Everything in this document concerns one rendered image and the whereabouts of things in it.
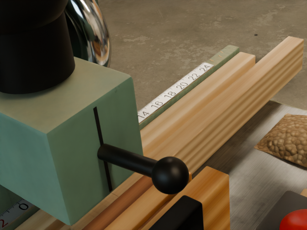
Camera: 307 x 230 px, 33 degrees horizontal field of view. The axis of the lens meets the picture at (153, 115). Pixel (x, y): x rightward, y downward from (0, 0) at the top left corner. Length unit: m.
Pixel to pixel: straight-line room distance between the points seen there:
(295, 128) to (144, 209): 0.20
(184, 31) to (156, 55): 0.30
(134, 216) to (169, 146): 0.10
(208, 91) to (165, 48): 2.21
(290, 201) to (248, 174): 0.18
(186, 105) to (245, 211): 0.11
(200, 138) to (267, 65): 0.14
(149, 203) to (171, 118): 0.12
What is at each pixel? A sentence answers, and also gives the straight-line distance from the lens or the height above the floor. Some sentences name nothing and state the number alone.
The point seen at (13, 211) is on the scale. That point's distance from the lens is 0.40.
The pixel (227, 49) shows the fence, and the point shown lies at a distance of 0.57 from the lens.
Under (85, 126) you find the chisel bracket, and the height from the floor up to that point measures 1.06.
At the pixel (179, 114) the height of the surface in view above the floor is 0.95.
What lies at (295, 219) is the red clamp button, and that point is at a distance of 0.27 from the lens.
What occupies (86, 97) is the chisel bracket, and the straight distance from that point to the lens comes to 0.29.
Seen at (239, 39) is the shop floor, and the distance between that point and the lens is 2.75.
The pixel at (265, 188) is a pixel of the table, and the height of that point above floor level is 0.90.
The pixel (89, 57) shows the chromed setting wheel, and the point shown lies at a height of 1.01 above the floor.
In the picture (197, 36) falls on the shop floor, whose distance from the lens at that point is 2.81.
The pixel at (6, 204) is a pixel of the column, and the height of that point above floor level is 0.84.
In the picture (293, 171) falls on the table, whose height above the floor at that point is 0.90.
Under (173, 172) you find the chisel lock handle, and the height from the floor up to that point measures 1.05.
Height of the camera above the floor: 1.22
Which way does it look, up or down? 34 degrees down
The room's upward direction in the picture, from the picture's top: 7 degrees counter-clockwise
